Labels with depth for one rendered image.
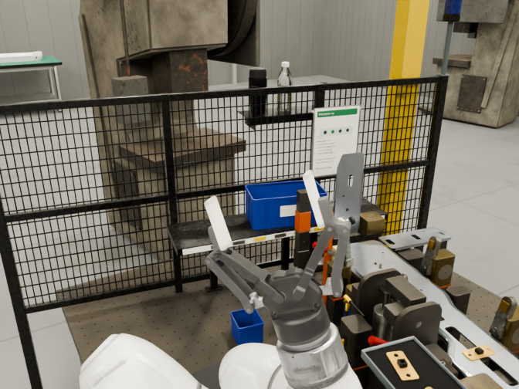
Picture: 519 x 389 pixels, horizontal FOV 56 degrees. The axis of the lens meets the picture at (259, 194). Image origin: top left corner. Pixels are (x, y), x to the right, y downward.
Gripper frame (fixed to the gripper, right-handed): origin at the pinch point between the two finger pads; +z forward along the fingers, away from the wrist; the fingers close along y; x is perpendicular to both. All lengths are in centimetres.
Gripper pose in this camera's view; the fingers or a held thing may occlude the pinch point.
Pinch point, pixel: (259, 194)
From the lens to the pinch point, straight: 62.8
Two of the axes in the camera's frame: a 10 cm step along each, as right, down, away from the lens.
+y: -9.2, 2.4, 3.1
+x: 2.4, -2.6, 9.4
